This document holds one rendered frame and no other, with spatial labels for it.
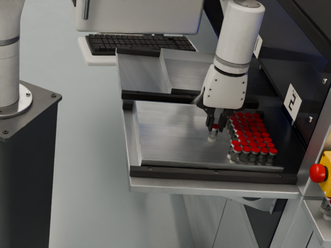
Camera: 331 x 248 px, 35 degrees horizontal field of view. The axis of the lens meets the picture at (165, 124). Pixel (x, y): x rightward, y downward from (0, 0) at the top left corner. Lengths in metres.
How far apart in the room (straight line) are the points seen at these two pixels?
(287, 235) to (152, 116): 0.46
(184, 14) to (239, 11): 0.95
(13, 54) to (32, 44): 2.41
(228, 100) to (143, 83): 0.37
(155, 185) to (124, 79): 0.48
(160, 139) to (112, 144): 1.48
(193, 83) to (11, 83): 0.55
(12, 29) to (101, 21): 0.74
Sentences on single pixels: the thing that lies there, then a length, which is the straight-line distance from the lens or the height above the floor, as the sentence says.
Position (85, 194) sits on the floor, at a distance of 2.47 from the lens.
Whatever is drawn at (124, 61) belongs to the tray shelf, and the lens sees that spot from 1.67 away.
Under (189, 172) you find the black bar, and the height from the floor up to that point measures 0.90.
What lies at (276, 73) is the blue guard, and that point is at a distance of 1.46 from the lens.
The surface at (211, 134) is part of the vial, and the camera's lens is 1.34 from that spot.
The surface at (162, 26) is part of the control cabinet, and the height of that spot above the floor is 0.84.
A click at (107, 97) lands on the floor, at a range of 3.20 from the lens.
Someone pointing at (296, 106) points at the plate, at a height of 1.03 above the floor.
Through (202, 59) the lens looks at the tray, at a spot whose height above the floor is 0.89.
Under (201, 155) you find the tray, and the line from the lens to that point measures 1.30.
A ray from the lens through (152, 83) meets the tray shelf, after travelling 1.57.
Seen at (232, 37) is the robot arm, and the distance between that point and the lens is 1.18.
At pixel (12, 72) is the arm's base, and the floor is 0.97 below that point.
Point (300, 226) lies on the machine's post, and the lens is 1.34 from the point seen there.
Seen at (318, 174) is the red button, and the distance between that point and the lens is 1.14.
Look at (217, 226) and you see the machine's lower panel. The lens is 1.89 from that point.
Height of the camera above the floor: 1.62
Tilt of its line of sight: 32 degrees down
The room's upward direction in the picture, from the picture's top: 11 degrees clockwise
